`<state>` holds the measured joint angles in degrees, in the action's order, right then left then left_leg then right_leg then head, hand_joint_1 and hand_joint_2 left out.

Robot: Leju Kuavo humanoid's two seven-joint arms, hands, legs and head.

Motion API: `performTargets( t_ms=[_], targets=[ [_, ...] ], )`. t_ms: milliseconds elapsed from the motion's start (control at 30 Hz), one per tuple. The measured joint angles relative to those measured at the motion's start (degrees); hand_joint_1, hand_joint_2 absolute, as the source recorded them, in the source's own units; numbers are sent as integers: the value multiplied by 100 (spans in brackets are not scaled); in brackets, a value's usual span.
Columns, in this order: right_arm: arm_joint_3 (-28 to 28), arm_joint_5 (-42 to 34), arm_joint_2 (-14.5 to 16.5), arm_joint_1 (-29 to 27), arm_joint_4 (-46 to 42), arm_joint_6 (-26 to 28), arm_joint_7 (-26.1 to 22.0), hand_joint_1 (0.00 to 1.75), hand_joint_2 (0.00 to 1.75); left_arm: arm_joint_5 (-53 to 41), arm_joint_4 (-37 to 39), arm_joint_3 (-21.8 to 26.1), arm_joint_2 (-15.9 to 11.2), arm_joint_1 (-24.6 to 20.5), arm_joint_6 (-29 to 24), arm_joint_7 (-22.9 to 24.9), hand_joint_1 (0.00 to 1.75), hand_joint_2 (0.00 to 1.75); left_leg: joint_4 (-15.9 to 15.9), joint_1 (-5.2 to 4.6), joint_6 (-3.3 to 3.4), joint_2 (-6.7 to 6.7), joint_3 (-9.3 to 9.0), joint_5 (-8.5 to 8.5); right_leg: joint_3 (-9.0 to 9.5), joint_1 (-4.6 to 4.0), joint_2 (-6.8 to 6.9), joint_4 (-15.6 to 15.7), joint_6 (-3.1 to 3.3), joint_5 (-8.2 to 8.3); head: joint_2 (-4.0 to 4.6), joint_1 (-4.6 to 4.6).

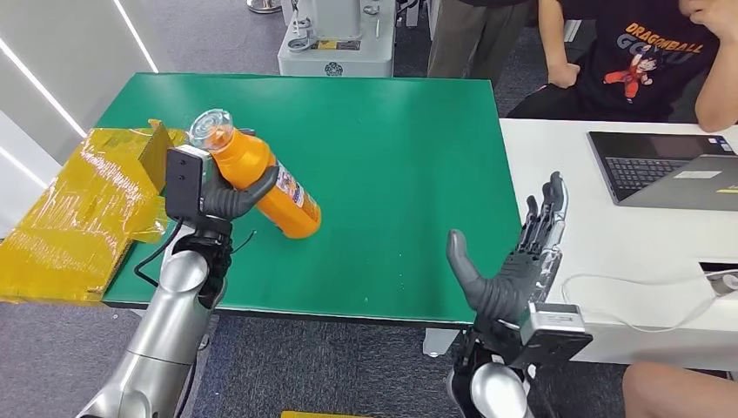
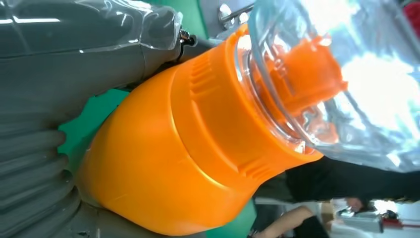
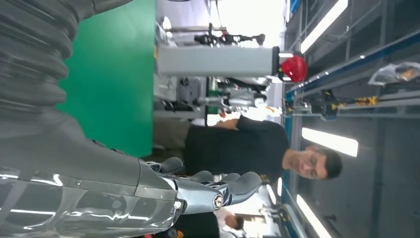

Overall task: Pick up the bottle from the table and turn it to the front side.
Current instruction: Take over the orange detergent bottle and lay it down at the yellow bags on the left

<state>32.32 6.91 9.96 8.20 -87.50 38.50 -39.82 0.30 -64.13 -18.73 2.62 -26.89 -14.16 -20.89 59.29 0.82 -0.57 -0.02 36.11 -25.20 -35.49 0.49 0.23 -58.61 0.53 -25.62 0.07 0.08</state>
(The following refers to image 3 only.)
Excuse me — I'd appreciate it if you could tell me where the ceiling light strip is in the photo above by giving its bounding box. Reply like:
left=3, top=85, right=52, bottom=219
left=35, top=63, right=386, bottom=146
left=301, top=127, right=359, bottom=158
left=296, top=194, right=332, bottom=238
left=300, top=0, right=349, bottom=55

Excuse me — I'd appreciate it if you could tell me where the standing person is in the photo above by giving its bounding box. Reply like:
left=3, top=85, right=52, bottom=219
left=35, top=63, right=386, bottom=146
left=152, top=115, right=344, bottom=184

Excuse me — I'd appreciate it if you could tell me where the black equipment rig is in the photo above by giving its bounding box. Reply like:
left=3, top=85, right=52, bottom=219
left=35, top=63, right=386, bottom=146
left=194, top=23, right=266, bottom=47

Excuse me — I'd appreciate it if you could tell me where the blue overhead rail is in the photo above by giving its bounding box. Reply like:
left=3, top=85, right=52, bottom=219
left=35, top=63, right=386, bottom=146
left=283, top=29, right=420, bottom=99

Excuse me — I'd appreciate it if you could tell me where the yellow black hoist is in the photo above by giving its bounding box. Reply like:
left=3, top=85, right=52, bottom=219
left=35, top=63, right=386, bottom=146
left=312, top=88, right=378, bottom=119

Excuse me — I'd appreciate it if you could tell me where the red round cap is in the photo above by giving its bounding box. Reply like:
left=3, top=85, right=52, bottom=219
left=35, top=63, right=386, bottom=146
left=281, top=55, right=308, bottom=83

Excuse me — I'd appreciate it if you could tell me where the green top table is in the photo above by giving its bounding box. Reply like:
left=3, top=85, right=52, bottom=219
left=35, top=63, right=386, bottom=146
left=56, top=0, right=157, bottom=158

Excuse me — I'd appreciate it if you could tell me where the silver background robot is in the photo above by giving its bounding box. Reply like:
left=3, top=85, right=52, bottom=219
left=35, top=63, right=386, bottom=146
left=157, top=77, right=273, bottom=114

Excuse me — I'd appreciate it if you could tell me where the white machine stand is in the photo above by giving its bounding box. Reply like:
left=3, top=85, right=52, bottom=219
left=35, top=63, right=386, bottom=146
left=153, top=19, right=283, bottom=79

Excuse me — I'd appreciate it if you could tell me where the seated person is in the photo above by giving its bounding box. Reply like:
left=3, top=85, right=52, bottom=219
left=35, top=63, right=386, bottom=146
left=144, top=208, right=246, bottom=238

